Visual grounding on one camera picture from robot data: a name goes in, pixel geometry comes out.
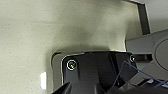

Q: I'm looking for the grey robot body shell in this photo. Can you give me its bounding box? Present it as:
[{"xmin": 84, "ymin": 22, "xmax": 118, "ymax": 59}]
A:
[{"xmin": 124, "ymin": 27, "xmax": 168, "ymax": 65}]

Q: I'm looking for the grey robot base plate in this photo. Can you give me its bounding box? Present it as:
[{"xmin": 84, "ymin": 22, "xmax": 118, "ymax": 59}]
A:
[{"xmin": 49, "ymin": 49, "xmax": 138, "ymax": 94}]

